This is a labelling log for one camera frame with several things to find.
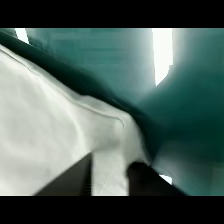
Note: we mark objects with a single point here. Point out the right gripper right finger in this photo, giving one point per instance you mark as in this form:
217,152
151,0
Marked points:
146,181

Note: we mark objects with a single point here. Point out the white garment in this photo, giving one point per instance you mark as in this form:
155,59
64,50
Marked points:
43,133

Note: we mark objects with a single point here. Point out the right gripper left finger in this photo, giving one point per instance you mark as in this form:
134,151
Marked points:
73,180

